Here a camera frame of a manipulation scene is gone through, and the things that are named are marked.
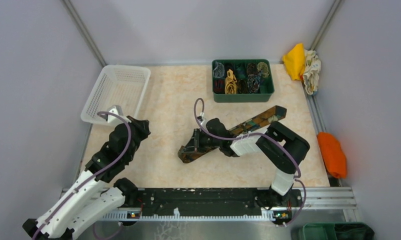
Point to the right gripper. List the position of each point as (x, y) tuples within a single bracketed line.
[(195, 143)]

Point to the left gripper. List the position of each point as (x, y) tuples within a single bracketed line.
[(143, 126)]

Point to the brown green patterned tie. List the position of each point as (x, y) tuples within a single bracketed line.
[(257, 122)]

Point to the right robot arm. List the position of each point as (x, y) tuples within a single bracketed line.
[(282, 146)]

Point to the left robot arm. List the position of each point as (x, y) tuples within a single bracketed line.
[(83, 204)]

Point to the red dark rolled tie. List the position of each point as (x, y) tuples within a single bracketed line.
[(219, 86)]

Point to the yellow rolled tie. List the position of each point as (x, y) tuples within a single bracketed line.
[(230, 87)]

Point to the white plastic basket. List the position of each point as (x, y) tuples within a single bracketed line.
[(121, 85)]

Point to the green compartment tray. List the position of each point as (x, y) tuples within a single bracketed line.
[(242, 68)]

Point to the grey rolled tie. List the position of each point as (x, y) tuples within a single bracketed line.
[(218, 70)]

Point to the blue patterned rolled tie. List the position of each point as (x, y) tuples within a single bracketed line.
[(253, 83)]

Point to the olive rolled tie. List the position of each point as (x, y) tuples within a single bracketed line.
[(263, 69)]

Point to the yellow cloth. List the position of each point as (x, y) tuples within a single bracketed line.
[(294, 62)]

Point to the cream patterned cloth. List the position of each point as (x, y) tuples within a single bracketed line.
[(311, 75)]

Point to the orange cloth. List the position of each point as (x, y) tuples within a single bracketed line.
[(334, 158)]

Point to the green bin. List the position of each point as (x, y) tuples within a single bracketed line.
[(336, 231)]

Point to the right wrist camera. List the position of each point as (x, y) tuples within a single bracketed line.
[(202, 120)]

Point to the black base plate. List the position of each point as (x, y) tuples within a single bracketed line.
[(215, 203)]

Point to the aluminium frame rail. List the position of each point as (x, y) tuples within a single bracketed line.
[(313, 198)]

